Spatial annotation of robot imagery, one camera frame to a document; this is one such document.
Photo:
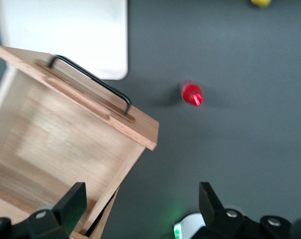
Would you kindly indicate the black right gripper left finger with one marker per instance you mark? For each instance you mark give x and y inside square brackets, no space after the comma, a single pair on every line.
[70,209]

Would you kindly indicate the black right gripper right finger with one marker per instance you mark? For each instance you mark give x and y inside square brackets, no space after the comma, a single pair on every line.
[210,206]

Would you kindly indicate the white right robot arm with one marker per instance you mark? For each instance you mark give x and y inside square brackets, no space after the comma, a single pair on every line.
[188,221]

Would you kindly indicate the wooden drawer cabinet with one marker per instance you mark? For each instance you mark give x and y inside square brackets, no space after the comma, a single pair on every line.
[104,221]

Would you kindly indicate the small red bottle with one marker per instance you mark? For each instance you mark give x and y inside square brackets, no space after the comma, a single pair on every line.
[190,92]

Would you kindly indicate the beige plastic tray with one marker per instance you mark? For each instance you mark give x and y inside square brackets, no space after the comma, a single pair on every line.
[65,32]

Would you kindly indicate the yellow lemon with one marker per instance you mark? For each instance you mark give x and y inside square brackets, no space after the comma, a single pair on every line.
[261,2]

